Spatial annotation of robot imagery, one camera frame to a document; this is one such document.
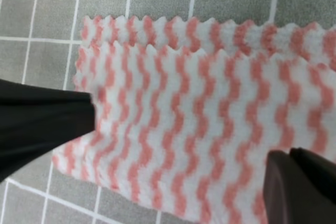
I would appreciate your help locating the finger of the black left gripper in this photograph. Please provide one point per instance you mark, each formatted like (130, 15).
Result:
(36, 120)

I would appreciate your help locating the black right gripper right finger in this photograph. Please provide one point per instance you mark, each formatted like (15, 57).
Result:
(320, 171)

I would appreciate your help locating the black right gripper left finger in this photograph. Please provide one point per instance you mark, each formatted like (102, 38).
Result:
(289, 195)

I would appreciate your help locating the pink wavy striped towel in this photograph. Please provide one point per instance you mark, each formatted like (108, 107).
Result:
(186, 111)

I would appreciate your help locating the grey checked tablecloth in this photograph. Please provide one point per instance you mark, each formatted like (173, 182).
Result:
(39, 46)

